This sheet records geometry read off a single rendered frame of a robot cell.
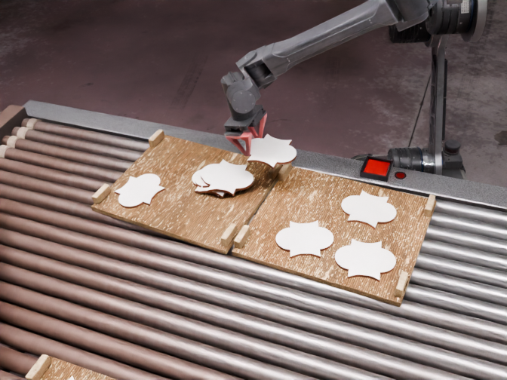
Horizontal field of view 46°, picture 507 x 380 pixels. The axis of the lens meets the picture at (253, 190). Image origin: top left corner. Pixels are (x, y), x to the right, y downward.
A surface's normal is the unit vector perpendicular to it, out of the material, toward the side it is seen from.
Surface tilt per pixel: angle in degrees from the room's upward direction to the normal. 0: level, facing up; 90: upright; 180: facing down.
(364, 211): 0
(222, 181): 0
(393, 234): 0
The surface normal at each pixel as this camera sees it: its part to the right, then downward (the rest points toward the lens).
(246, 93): 0.24, 0.51
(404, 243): -0.07, -0.75
